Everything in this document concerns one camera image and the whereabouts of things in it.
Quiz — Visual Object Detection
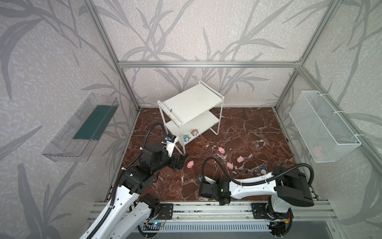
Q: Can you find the blue cat figure teal hat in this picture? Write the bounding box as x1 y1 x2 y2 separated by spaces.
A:
183 135 191 143

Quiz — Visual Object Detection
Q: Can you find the blue cat figure flower collar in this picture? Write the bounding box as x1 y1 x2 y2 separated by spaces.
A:
192 129 199 136

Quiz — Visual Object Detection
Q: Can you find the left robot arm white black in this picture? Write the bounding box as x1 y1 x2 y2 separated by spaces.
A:
81 122 188 239

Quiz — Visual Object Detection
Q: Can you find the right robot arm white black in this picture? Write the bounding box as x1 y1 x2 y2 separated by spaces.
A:
198 157 314 221

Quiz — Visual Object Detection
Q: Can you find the white two-tier metal shelf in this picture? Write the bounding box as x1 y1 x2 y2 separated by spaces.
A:
157 81 224 153

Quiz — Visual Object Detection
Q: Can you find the pink pig toy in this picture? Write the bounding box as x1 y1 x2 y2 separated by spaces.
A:
187 160 194 168
226 162 234 170
218 147 225 154
237 156 244 163

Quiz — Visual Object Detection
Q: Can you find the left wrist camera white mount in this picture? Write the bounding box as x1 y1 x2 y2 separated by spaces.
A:
162 133 179 157

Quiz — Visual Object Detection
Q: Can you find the clear plastic wall bin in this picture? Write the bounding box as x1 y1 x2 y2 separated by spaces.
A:
42 93 119 162

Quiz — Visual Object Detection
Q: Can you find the white wire mesh basket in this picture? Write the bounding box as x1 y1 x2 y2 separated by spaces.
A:
289 91 362 163

